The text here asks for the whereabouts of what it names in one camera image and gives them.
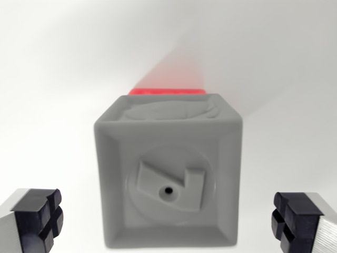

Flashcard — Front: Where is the red dotted cube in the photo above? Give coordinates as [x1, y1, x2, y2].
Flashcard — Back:
[128, 87, 207, 96]

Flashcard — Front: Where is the black-padded silver gripper left finger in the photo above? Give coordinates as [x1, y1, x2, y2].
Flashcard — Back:
[0, 188, 64, 253]

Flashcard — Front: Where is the grey embossed cube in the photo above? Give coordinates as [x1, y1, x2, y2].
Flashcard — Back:
[93, 92, 243, 250]

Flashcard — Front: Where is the black-padded silver gripper right finger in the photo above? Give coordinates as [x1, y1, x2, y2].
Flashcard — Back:
[271, 191, 337, 253]

